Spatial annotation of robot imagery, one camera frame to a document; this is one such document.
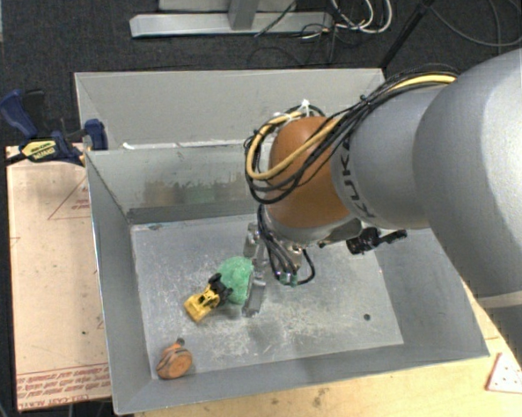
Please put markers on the green crumpled sponge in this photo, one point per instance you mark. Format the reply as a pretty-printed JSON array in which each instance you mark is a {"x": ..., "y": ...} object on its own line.
[{"x": 236, "y": 277}]

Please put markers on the yellow and black toy vehicle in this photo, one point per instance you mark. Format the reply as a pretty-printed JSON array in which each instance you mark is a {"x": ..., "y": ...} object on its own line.
[{"x": 201, "y": 303}]

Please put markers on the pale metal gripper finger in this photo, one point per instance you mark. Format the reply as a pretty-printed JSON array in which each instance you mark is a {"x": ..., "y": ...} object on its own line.
[
  {"x": 251, "y": 241},
  {"x": 254, "y": 298}
]

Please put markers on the black cylinder on white bracket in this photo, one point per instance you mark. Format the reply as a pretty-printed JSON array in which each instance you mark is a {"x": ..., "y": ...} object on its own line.
[{"x": 364, "y": 243}]

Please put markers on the brown cardboard board red print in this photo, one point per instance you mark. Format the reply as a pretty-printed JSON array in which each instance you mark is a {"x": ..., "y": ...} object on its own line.
[{"x": 53, "y": 269}]

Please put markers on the orange-brown round toy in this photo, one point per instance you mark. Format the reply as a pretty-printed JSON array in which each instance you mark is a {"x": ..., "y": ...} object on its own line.
[{"x": 175, "y": 362}]

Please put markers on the grey metal bin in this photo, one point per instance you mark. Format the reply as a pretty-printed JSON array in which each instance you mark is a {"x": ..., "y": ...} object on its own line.
[{"x": 180, "y": 261}]

